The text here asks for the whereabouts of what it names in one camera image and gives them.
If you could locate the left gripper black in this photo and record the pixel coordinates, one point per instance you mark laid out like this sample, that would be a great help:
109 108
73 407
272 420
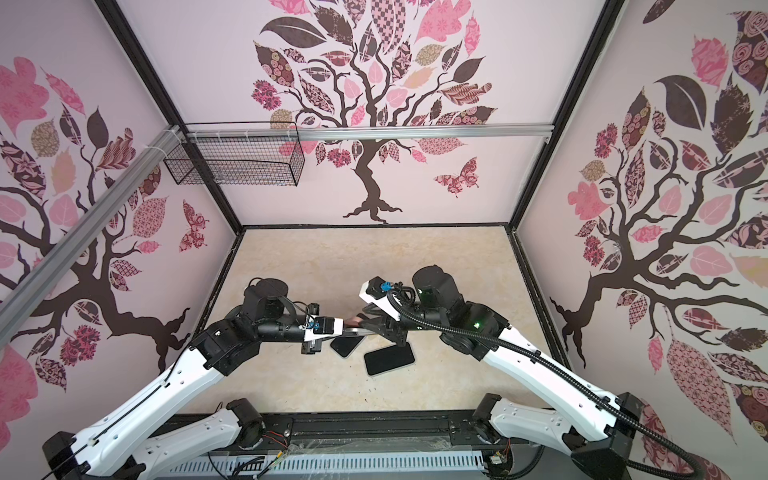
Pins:
311 348

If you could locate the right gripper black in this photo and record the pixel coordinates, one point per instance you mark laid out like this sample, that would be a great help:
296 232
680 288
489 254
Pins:
386 328

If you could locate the black smartphone from pink case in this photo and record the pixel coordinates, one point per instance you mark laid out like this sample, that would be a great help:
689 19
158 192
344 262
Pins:
348 342

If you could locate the pink silicone phone case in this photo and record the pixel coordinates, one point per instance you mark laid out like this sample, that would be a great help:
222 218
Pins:
355 322

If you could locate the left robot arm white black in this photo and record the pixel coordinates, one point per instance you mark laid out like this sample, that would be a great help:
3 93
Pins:
123 445

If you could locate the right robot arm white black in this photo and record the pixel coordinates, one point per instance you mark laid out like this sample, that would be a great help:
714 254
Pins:
580 420

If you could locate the right black smartphone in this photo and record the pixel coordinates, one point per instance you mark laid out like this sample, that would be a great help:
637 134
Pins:
387 359

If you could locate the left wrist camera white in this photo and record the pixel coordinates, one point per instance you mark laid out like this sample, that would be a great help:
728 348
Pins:
319 328

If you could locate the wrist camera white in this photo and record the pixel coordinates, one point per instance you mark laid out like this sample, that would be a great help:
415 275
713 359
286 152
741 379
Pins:
319 328
375 295

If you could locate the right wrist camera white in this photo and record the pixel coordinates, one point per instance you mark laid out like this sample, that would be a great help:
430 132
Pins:
375 295

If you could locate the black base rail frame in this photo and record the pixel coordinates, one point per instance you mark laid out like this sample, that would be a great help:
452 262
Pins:
372 429

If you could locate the white slotted cable duct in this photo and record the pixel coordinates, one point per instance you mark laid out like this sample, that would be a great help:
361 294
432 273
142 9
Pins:
333 466

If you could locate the black wire basket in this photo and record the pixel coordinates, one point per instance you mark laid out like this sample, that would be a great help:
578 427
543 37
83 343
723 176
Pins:
259 153

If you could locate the aluminium rail back wall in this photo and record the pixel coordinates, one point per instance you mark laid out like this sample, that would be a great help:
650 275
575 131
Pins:
374 133

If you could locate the aluminium rail wall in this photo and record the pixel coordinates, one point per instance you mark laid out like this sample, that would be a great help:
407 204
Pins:
374 133
24 299

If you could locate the aluminium rail left wall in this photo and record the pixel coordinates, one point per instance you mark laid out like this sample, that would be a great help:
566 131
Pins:
24 299

